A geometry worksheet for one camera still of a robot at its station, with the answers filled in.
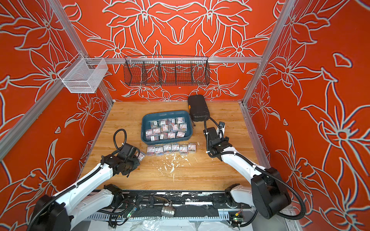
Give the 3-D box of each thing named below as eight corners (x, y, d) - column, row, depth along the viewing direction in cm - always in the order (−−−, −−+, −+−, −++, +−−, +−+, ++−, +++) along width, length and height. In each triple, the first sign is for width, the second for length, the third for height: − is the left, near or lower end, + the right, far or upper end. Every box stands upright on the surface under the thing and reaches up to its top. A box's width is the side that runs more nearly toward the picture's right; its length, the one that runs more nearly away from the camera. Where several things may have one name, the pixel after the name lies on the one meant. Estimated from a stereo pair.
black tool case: (188, 122, 108) (188, 117, 103) (188, 99, 124) (188, 94, 119) (209, 122, 108) (210, 117, 103) (205, 99, 124) (206, 94, 119)
